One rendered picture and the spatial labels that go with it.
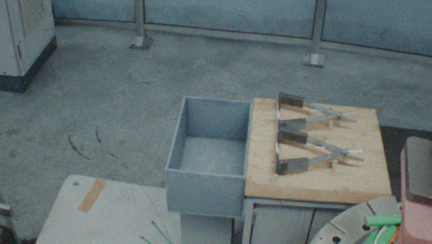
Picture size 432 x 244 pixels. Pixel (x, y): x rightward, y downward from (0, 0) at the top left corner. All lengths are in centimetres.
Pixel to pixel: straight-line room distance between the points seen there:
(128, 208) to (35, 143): 147
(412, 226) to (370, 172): 49
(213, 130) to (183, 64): 203
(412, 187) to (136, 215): 82
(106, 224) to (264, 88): 182
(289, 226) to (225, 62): 219
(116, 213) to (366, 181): 52
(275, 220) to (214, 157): 16
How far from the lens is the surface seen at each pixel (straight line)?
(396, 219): 55
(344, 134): 78
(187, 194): 72
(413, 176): 26
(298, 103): 79
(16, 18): 265
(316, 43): 291
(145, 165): 225
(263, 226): 76
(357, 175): 72
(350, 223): 62
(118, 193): 107
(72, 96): 271
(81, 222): 103
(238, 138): 86
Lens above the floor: 155
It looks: 39 degrees down
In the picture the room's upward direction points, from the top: 2 degrees clockwise
